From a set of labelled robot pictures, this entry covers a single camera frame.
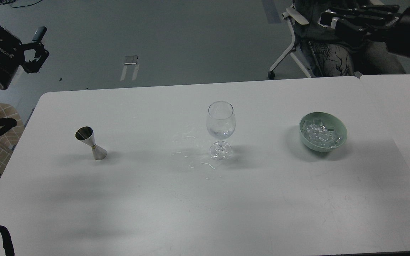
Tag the green bowl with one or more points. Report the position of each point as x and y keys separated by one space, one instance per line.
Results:
x=329 y=121

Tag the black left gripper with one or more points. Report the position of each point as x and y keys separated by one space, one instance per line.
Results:
x=12 y=55

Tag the beige checkered cloth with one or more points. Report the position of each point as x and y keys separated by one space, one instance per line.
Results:
x=2 y=142

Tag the steel cocktail jigger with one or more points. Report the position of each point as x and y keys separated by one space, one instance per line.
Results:
x=86 y=135

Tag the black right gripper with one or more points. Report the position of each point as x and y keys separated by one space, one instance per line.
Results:
x=368 y=23

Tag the seated person in grey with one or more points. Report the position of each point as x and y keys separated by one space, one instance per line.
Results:
x=330 y=56

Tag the white office chair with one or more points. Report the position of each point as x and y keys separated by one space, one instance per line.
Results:
x=293 y=18

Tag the clear ice cubes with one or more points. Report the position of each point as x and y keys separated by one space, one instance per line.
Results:
x=317 y=133

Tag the clear wine glass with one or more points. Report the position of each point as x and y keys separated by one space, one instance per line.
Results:
x=221 y=124

